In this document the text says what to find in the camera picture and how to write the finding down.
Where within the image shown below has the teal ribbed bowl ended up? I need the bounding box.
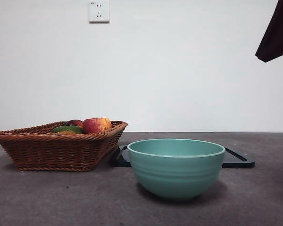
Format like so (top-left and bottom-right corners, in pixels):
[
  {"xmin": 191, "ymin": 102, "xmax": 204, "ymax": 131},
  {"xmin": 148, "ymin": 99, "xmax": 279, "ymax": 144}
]
[{"xmin": 127, "ymin": 138, "xmax": 226, "ymax": 201}]

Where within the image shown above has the dark rectangular tray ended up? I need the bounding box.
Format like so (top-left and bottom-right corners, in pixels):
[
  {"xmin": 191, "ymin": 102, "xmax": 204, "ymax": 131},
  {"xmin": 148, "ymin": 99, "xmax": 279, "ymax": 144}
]
[{"xmin": 113, "ymin": 145, "xmax": 255, "ymax": 168}]

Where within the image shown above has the red yellow apple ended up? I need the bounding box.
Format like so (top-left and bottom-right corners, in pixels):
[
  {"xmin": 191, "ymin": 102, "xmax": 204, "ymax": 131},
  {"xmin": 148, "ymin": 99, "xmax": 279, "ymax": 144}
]
[{"xmin": 82, "ymin": 117, "xmax": 113, "ymax": 134}]

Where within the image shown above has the dark purple plum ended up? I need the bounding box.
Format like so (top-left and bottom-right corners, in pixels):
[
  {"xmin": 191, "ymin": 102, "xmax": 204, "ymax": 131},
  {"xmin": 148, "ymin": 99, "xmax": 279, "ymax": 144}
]
[{"xmin": 63, "ymin": 119, "xmax": 83, "ymax": 128}]

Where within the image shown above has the green avocado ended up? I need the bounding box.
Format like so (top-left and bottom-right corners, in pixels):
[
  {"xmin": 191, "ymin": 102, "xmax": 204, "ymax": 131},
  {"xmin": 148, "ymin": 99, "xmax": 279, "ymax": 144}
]
[{"xmin": 52, "ymin": 125, "xmax": 83, "ymax": 134}]

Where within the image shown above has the brown wicker basket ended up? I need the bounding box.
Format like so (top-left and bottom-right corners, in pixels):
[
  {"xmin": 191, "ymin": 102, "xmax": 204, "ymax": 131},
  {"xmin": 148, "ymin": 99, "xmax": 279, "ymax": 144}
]
[{"xmin": 0, "ymin": 120, "xmax": 128, "ymax": 172}]

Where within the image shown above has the white wall socket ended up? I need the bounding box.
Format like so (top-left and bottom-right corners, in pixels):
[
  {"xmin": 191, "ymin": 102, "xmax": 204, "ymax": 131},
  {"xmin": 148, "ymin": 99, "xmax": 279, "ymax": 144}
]
[{"xmin": 89, "ymin": 0, "xmax": 110, "ymax": 24}]

